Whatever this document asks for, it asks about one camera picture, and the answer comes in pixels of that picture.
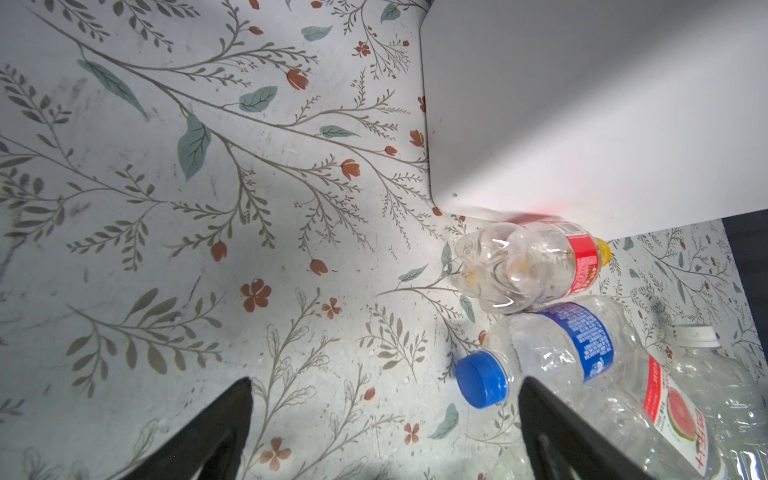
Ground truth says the white plastic trash bin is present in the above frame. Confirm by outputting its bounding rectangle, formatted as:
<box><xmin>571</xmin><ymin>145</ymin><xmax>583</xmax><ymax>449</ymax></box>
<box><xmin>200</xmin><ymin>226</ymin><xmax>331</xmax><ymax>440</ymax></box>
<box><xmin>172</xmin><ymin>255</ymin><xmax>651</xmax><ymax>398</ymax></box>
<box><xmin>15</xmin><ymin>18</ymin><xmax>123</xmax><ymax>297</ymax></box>
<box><xmin>420</xmin><ymin>1</ymin><xmax>767</xmax><ymax>239</ymax></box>

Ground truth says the clear bottle white cap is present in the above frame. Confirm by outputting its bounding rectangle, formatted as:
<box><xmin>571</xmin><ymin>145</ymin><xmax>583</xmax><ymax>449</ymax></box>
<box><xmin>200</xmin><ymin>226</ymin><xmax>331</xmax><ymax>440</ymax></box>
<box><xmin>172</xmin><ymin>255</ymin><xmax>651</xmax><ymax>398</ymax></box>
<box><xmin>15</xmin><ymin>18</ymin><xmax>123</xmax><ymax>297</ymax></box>
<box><xmin>670</xmin><ymin>325</ymin><xmax>767</xmax><ymax>479</ymax></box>

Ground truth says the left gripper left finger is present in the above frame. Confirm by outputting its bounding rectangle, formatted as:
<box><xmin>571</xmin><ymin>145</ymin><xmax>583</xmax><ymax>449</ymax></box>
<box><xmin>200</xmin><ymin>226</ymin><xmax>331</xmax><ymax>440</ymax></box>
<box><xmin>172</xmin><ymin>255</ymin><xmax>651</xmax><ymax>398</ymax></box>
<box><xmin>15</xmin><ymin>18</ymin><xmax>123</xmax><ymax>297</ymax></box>
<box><xmin>125</xmin><ymin>377</ymin><xmax>253</xmax><ymax>480</ymax></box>

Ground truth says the clear bottle red label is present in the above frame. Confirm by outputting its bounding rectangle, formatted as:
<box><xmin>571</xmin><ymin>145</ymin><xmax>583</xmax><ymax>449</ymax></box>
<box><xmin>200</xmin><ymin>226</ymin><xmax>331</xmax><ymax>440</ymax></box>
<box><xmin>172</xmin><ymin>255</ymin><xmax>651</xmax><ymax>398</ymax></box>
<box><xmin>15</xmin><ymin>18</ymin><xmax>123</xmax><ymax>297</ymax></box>
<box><xmin>454</xmin><ymin>221</ymin><xmax>612</xmax><ymax>315</ymax></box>

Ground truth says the clear bottle watermelon label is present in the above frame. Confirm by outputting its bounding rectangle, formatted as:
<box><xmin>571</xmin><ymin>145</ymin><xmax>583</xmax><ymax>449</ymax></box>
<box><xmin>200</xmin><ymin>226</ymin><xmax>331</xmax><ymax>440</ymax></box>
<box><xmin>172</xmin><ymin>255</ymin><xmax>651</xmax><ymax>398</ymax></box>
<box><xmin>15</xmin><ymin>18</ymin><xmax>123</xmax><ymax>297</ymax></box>
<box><xmin>570</xmin><ymin>352</ymin><xmax>729</xmax><ymax>479</ymax></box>

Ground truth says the clear bottle blue cap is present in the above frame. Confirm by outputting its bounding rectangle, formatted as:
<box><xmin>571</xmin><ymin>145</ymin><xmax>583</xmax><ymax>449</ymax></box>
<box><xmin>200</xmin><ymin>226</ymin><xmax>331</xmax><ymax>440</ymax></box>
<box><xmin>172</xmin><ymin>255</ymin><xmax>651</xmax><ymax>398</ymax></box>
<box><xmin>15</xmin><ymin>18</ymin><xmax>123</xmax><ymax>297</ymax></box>
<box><xmin>455</xmin><ymin>296</ymin><xmax>640</xmax><ymax>409</ymax></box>

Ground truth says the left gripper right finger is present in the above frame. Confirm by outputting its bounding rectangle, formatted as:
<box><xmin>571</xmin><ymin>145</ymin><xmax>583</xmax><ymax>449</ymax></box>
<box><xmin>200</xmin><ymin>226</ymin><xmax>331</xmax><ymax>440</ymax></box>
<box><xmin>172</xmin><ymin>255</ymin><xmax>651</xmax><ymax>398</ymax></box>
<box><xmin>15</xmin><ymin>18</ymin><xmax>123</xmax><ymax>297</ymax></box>
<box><xmin>518</xmin><ymin>376</ymin><xmax>649</xmax><ymax>480</ymax></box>

